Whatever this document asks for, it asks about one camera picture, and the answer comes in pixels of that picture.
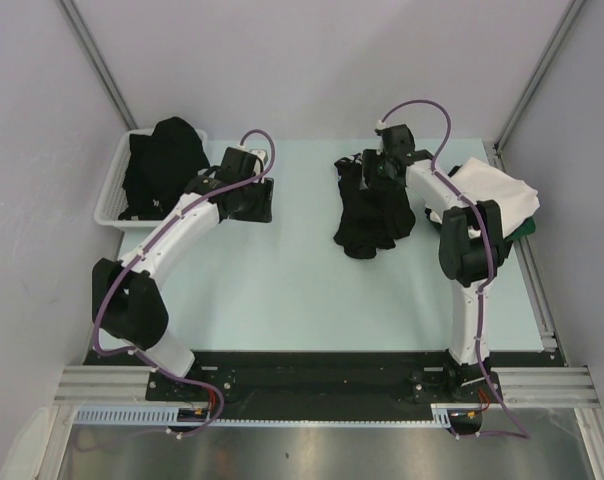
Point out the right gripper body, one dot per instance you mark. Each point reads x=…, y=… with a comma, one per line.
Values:
x=376, y=164

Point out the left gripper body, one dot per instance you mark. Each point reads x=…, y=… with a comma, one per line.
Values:
x=255, y=202

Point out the black t-shirt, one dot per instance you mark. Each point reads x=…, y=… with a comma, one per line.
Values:
x=371, y=219

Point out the white plastic laundry basket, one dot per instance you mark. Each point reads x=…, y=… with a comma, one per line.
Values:
x=112, y=200

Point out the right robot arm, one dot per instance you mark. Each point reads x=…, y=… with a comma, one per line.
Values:
x=471, y=247

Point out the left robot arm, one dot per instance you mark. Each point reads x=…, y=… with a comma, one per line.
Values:
x=126, y=294

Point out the black clothes pile in basket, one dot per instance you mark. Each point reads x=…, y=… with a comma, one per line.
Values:
x=160, y=167

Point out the white folded t-shirt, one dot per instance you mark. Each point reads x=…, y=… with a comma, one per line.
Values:
x=477, y=180

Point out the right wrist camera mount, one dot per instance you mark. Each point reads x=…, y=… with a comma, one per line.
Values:
x=381, y=126

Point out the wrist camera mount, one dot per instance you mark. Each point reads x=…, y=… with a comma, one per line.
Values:
x=381, y=126
x=260, y=155

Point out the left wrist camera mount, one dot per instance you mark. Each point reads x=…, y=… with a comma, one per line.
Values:
x=260, y=155

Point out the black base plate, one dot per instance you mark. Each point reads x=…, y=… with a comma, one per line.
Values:
x=330, y=387

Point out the aluminium frame rail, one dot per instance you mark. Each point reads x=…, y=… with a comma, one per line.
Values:
x=102, y=385

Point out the grey slotted cable duct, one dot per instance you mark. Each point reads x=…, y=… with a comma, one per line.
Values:
x=126, y=415

